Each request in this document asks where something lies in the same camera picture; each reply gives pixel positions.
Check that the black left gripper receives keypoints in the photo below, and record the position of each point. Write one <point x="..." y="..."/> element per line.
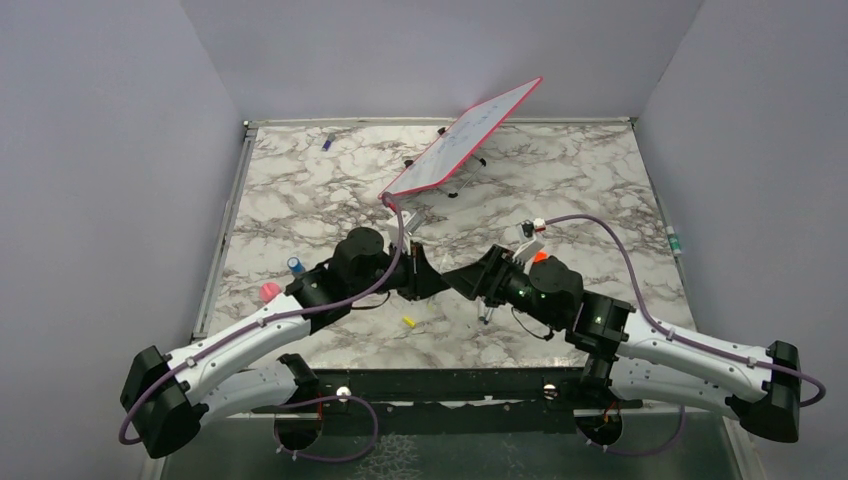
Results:
<point x="422" y="279"/>

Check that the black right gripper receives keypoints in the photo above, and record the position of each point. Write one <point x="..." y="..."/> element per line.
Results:
<point x="500" y="266"/>

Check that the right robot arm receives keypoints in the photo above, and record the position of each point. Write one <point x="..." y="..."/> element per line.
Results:
<point x="635" y="358"/>

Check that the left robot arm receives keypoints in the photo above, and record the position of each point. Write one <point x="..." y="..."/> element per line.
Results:
<point x="169" y="398"/>

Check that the whiteboard metal stand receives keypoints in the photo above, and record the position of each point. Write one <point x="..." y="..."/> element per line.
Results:
<point x="457" y="173"/>

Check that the pink framed whiteboard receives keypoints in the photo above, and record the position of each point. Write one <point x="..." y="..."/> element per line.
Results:
<point x="488" y="115"/>

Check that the blue cylinder container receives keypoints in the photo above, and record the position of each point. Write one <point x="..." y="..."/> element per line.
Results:
<point x="295" y="266"/>

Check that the pink round object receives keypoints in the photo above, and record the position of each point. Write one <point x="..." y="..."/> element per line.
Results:
<point x="269" y="291"/>

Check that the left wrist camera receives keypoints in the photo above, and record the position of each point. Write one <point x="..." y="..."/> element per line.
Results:
<point x="400" y="233"/>

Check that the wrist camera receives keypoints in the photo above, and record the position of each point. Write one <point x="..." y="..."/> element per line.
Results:
<point x="400" y="233"/>
<point x="531" y="242"/>

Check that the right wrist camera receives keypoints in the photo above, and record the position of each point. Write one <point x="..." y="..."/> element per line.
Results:
<point x="531" y="242"/>

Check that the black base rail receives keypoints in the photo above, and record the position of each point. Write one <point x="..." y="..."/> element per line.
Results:
<point x="347" y="402"/>

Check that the green white marker on rail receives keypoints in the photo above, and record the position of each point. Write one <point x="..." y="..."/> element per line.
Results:
<point x="673" y="240"/>

